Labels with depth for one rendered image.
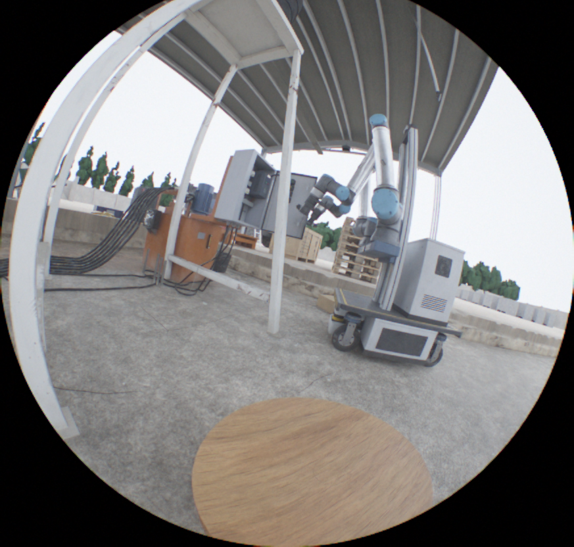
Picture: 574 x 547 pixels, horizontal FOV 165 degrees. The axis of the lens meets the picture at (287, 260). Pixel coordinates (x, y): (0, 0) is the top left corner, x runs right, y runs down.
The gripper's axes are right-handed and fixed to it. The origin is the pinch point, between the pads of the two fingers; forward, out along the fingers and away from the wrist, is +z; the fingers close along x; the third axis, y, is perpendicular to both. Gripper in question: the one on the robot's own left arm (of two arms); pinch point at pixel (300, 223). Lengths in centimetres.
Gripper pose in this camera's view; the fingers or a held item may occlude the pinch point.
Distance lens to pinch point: 132.5
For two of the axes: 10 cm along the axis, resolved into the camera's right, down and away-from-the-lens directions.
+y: -7.4, -6.2, 2.6
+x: -3.9, 0.7, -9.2
